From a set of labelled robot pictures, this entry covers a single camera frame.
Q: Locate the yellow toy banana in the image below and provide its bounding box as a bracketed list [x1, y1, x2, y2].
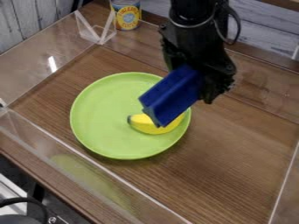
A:
[127, 113, 184, 135]

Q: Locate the clear acrylic corner bracket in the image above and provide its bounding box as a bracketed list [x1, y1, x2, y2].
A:
[75, 10, 118, 46]

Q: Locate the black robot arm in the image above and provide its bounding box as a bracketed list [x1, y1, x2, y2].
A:
[159, 0, 242, 104]

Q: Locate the clear acrylic front wall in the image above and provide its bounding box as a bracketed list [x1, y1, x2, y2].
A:
[0, 103, 192, 224]

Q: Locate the black cable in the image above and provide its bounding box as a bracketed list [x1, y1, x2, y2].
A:
[0, 197, 51, 224]

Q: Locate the green round plate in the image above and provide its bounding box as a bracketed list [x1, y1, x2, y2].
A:
[70, 72, 192, 160]

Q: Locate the yellow labelled tin can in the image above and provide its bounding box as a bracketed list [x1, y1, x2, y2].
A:
[110, 0, 142, 31]

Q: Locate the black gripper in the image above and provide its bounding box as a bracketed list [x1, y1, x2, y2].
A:
[159, 17, 236, 104]

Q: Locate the blue block object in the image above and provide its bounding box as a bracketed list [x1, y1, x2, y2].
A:
[139, 64, 203, 128]

